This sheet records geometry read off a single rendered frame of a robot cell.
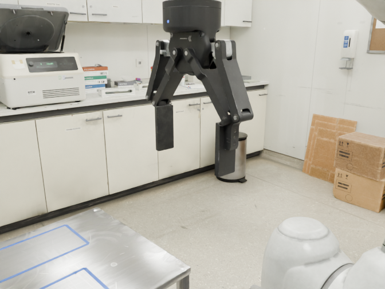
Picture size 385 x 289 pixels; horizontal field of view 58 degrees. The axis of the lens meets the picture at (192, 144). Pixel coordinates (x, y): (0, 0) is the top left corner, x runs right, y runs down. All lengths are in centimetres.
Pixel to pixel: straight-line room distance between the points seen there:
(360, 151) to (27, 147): 258
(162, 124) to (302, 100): 337
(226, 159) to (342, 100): 322
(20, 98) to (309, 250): 225
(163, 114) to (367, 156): 268
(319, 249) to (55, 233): 72
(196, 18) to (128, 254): 68
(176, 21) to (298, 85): 346
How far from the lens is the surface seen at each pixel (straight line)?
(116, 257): 95
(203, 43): 44
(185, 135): 336
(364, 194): 324
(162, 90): 51
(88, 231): 108
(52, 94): 270
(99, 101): 281
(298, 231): 77
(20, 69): 266
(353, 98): 357
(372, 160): 310
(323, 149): 370
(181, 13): 44
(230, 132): 42
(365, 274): 71
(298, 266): 76
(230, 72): 41
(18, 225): 295
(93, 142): 287
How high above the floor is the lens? 135
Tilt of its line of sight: 17 degrees down
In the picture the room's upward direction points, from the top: straight up
